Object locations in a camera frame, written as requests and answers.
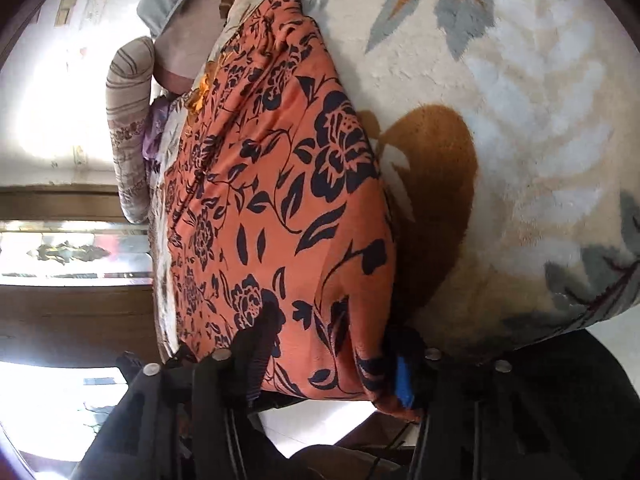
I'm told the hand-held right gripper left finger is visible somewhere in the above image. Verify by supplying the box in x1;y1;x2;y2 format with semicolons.
75;305;301;480

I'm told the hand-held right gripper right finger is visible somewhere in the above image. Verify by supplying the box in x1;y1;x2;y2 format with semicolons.
387;330;566;480

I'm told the orange black floral cloth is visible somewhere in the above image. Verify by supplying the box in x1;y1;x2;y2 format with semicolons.
162;0;426;423

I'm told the wooden cabinet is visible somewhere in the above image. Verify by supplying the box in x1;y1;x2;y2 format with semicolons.
0;185;166;361

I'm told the purple cloth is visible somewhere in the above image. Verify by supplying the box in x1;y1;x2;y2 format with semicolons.
142;95;173;161

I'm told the striped beige bolster pillow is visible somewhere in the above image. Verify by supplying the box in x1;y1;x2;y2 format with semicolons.
106;36;157;225

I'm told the cream leaf-print plush blanket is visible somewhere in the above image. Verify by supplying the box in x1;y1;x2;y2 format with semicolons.
150;0;640;356

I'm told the pink bed sheet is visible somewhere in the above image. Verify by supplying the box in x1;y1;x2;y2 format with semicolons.
152;0;251;93

